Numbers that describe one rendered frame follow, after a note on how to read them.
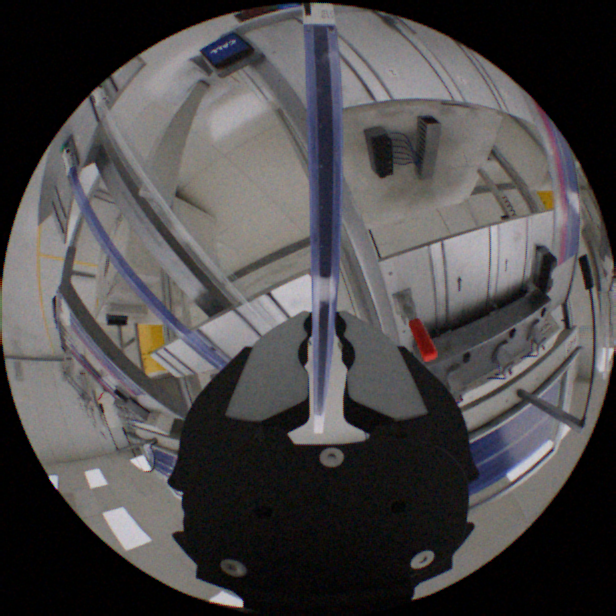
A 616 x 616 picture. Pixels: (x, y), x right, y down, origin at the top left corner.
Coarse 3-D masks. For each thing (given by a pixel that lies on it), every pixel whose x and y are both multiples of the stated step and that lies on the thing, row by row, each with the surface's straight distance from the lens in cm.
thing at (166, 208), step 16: (112, 112) 26; (112, 128) 24; (128, 144) 21; (128, 160) 20; (144, 160) 20; (144, 176) 18; (144, 192) 19; (160, 192) 18; (160, 208) 18; (176, 208) 17; (176, 224) 17; (192, 224) 17; (192, 240) 17; (192, 256) 17; (208, 256) 17; (208, 272) 17; (224, 272) 17; (224, 288) 18; (240, 288) 18; (240, 304) 18; (256, 304) 18; (256, 320) 19; (272, 320) 20
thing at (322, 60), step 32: (320, 32) 12; (320, 64) 10; (320, 96) 9; (320, 128) 9; (320, 160) 9; (320, 192) 9; (320, 224) 9; (320, 256) 10; (320, 288) 11; (320, 320) 13; (320, 352) 15; (320, 384) 19; (320, 416) 27
